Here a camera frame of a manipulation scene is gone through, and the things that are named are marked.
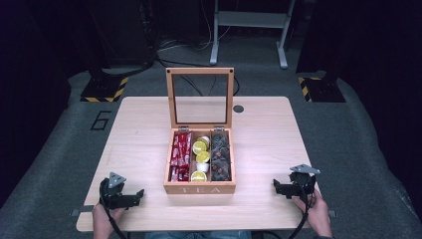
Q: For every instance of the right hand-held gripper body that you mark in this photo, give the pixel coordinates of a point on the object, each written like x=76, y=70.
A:
x=302, y=182

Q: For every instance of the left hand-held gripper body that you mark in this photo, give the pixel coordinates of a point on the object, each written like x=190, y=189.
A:
x=114, y=194

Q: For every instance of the person's left hand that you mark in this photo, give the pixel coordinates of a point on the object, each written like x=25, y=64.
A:
x=103, y=220

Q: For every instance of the person's right hand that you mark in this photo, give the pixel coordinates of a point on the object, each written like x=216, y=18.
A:
x=316, y=215

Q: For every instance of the row of red sachets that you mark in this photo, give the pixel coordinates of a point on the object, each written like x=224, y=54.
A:
x=180, y=152

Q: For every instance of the wooden tea box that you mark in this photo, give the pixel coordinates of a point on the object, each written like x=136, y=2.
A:
x=199, y=187

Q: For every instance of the stack of dark tea packets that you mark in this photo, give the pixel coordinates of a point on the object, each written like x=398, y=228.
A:
x=220, y=156

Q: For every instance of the white capsule cup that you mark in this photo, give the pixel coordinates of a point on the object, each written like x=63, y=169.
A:
x=202, y=167

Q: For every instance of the round grey table grommet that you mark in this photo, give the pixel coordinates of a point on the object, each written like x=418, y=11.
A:
x=238, y=108

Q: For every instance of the black stand base striped edge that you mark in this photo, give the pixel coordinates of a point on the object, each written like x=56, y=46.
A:
x=104, y=89
x=323, y=90

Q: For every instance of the grey table edge bracket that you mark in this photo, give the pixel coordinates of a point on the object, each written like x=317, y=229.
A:
x=81, y=210

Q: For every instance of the white metal stand frame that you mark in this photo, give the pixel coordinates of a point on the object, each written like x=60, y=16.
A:
x=249, y=19

